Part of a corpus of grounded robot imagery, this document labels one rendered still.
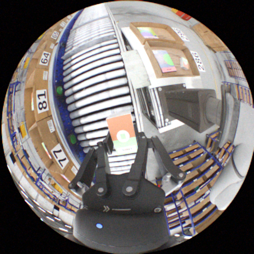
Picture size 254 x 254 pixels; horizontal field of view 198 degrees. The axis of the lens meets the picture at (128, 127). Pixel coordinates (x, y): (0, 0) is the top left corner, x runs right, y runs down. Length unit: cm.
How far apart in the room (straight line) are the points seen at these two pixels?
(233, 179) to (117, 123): 41
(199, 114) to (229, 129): 16
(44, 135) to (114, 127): 50
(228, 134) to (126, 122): 32
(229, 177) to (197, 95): 33
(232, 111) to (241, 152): 13
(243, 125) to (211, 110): 18
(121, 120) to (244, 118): 35
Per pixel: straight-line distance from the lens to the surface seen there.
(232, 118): 30
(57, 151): 65
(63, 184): 104
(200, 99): 35
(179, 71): 71
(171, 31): 98
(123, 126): 18
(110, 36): 74
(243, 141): 30
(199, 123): 37
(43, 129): 60
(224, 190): 37
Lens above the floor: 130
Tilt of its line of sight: 70 degrees down
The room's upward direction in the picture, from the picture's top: 175 degrees clockwise
